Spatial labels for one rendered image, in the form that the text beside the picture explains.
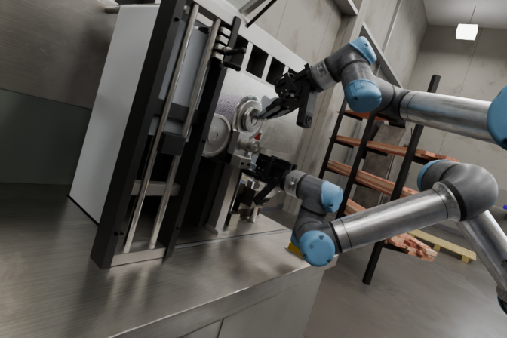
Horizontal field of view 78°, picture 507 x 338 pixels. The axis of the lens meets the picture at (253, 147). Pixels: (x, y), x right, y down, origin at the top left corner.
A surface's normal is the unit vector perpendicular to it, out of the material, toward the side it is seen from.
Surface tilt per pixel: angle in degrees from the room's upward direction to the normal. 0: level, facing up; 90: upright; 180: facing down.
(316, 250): 90
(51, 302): 0
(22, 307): 0
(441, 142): 90
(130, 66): 90
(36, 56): 90
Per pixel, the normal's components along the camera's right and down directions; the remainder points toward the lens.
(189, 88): 0.74, 0.27
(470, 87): -0.56, -0.11
